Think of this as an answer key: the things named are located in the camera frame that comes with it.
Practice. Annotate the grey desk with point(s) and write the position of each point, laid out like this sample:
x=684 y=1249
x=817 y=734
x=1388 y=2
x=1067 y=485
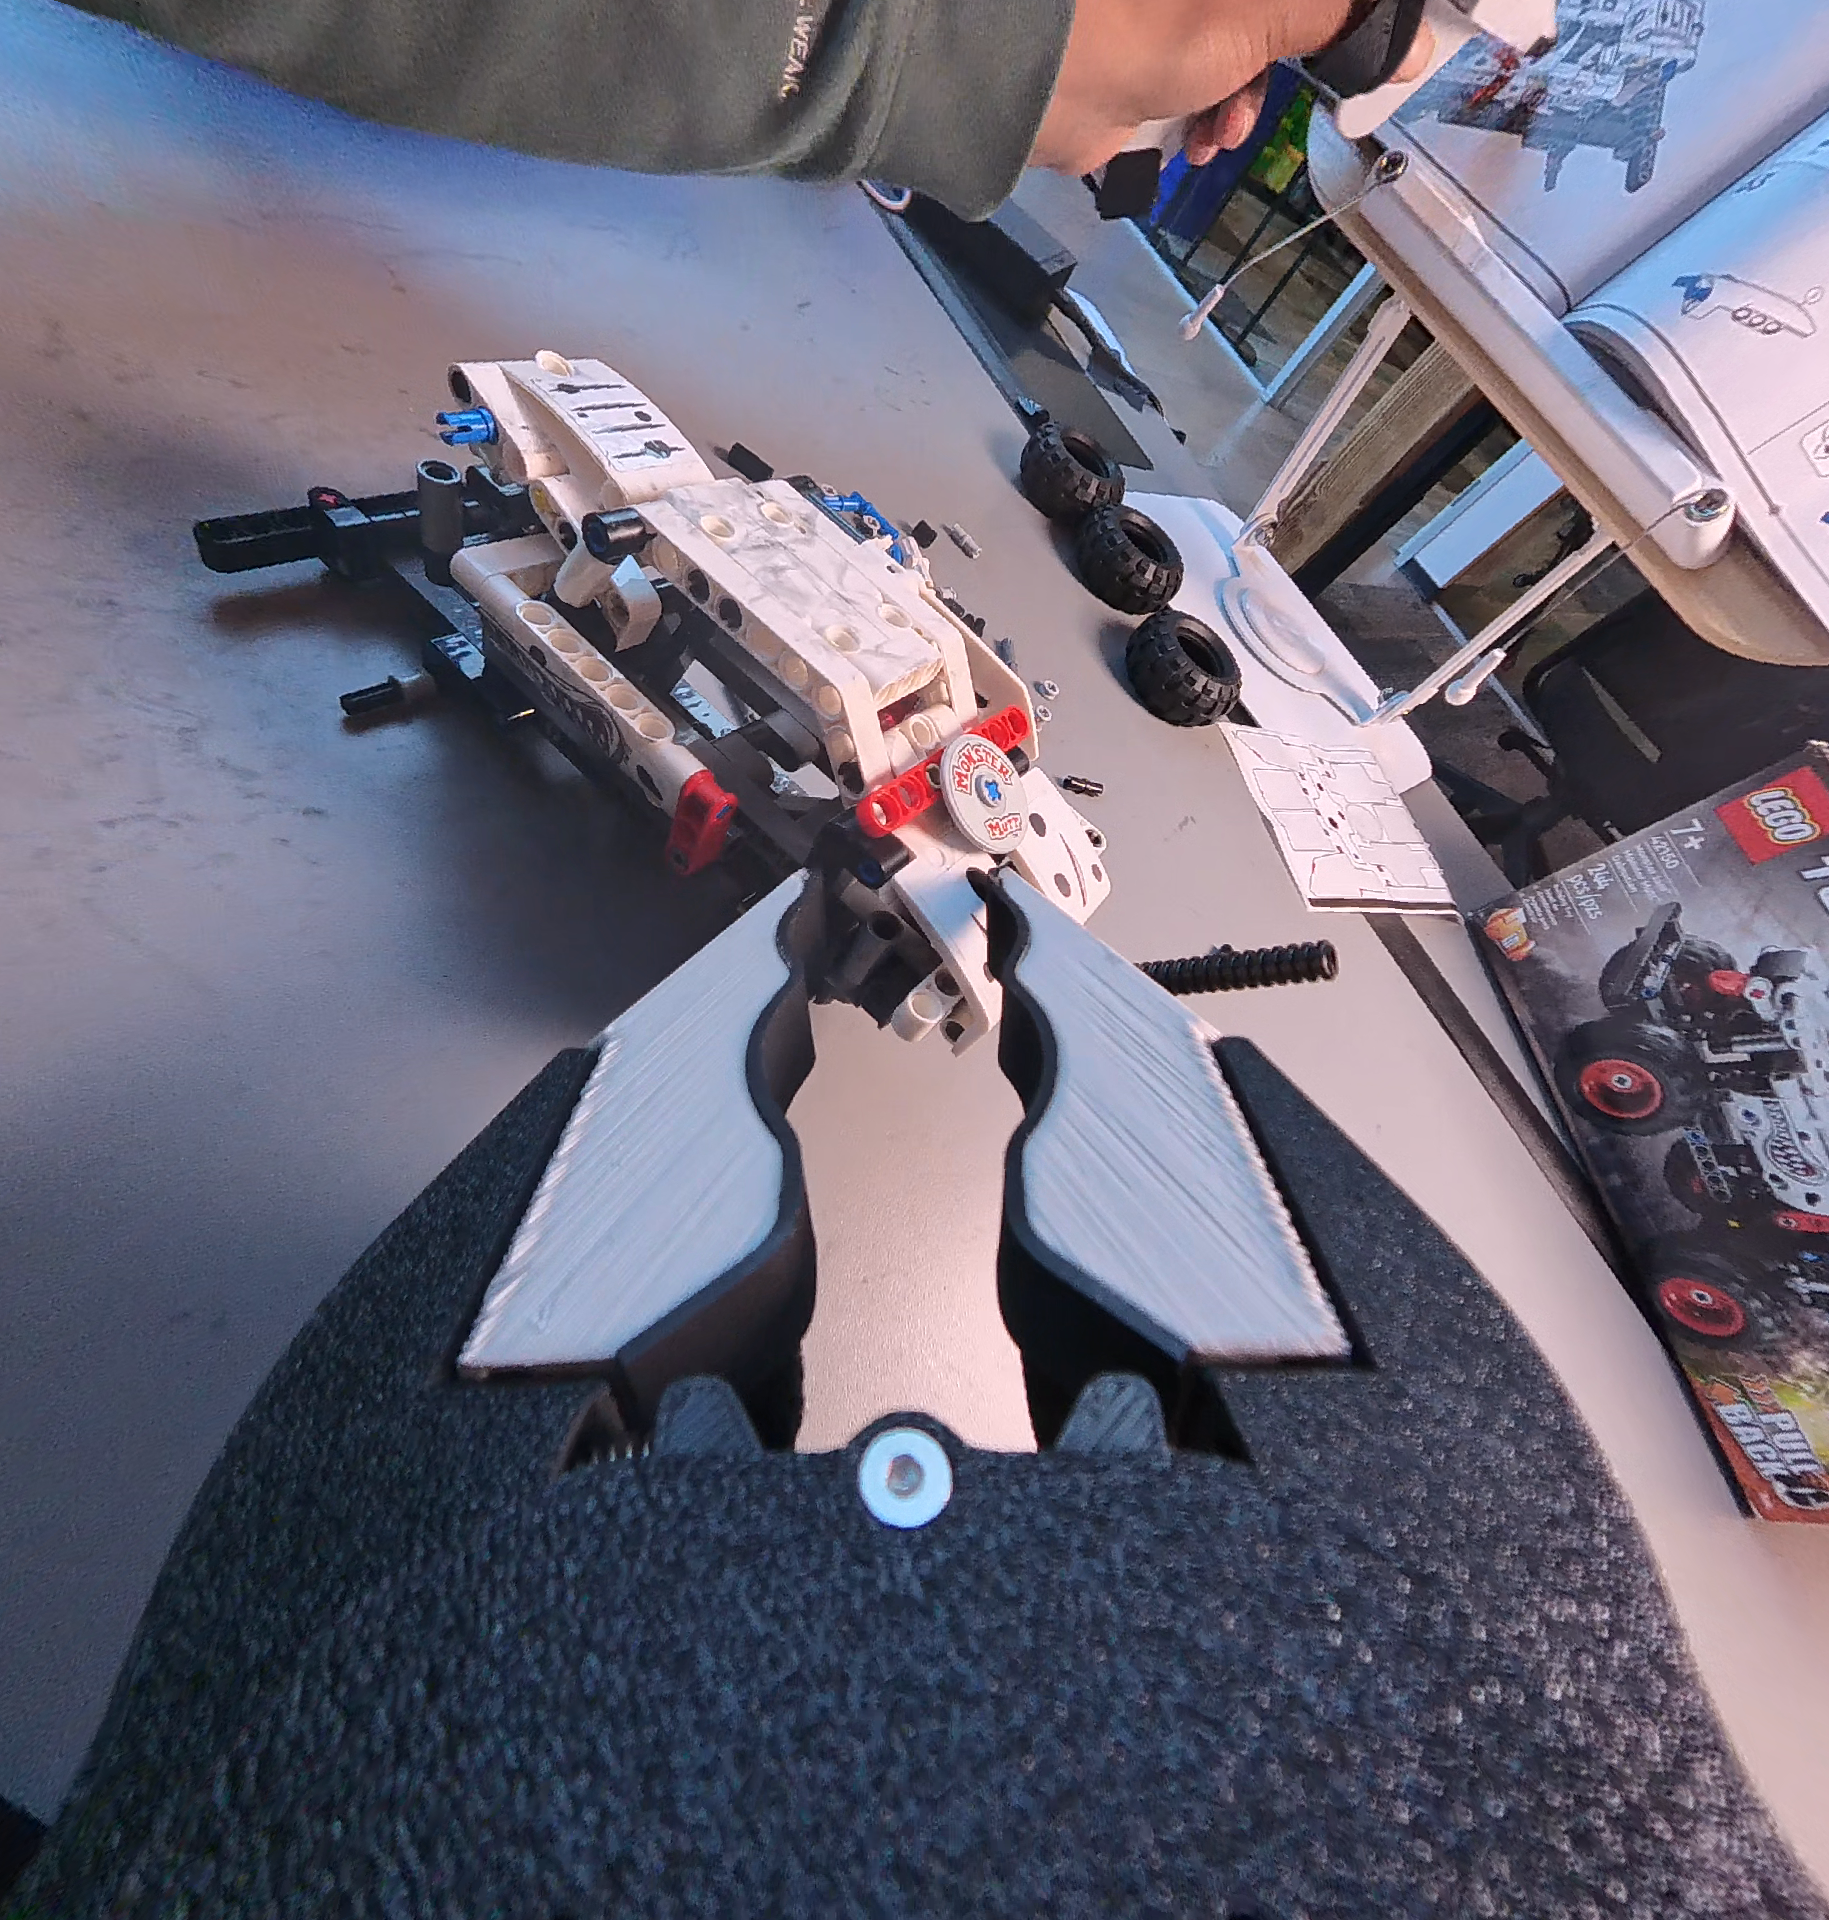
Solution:
x=256 y=987

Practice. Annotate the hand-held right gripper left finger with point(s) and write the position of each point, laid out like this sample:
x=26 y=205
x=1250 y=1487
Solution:
x=627 y=1199

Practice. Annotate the white book stand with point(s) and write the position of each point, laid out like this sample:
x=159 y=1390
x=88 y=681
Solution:
x=1511 y=333

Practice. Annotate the instruction booklet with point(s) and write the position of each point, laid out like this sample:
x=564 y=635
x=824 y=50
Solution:
x=1758 y=333

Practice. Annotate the white brick-built truck model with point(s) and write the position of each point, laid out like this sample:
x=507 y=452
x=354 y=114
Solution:
x=794 y=601

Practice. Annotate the toy truck set box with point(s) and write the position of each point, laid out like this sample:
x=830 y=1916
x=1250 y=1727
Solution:
x=1698 y=1050

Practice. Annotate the black knobby toy tyre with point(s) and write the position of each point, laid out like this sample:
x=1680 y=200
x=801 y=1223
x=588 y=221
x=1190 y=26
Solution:
x=1129 y=557
x=1069 y=471
x=1182 y=665

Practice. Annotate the person's left hand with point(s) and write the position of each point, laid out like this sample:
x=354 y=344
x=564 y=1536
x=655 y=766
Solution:
x=1182 y=77

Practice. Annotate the white sticker sheet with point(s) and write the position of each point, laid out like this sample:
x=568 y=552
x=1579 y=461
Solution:
x=1336 y=814

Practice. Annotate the black desk mat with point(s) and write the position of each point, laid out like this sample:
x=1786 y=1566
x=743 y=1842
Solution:
x=991 y=289

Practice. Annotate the person's left forearm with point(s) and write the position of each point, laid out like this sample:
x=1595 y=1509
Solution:
x=702 y=77

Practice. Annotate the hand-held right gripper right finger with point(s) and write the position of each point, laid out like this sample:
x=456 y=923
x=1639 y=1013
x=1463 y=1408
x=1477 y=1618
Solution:
x=1182 y=1199

